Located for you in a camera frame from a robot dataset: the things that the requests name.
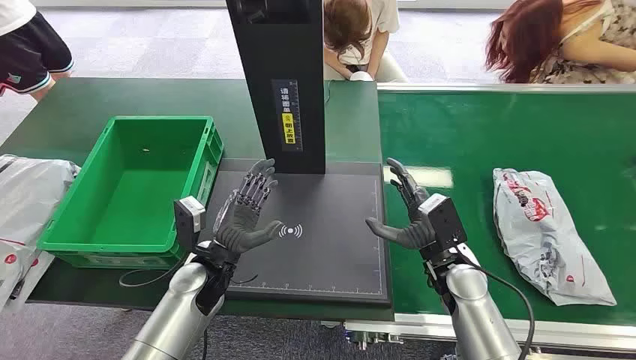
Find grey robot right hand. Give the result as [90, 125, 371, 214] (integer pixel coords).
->
[364, 157, 438, 251]

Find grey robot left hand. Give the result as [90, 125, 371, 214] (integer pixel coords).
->
[211, 157, 284, 257]

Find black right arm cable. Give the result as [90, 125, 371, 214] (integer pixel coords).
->
[454, 245, 536, 360]

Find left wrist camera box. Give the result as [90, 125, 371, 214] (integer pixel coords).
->
[173, 195, 207, 250]

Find black scanner base plate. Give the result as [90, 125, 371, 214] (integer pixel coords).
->
[201, 158, 392, 307]

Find green plastic crate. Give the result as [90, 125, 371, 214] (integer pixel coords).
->
[37, 115, 225, 271]

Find black scanner machine column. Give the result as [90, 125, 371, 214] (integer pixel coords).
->
[226, 0, 328, 175]

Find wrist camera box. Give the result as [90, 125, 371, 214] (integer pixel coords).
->
[173, 195, 207, 250]
[418, 193, 468, 250]

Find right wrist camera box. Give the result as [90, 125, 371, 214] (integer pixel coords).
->
[418, 193, 468, 250]

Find green conveyor belt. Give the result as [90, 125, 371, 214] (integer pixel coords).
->
[377, 89, 636, 329]

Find grey plastic bag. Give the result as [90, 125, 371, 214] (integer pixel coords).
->
[0, 154, 82, 250]

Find grey plastic package red print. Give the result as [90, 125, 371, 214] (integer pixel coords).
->
[493, 167, 617, 307]

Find white mailer bag red marks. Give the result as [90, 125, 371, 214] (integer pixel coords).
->
[0, 238, 56, 314]

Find black and yellow column label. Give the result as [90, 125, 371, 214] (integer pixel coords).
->
[271, 79, 302, 152]

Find person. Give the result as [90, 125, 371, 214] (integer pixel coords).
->
[0, 0, 76, 103]
[485, 0, 636, 85]
[322, 0, 411, 83]

